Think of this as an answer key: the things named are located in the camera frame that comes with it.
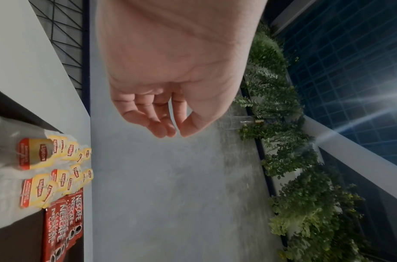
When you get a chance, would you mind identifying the person's left hand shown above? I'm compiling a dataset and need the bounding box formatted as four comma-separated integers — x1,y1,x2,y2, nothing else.
95,0,269,139

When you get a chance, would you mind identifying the row of red Nescafe sachets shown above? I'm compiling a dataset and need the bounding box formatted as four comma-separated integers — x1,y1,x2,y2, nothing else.
41,186,86,262

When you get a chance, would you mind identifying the brown plastic tray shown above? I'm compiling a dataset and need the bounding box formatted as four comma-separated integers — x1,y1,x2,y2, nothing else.
0,82,86,262

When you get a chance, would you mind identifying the large glass window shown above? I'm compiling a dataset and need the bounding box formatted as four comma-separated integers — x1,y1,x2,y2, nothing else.
263,0,397,262

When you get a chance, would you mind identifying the green plant wall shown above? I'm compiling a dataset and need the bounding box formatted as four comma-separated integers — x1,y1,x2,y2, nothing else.
234,22,371,262

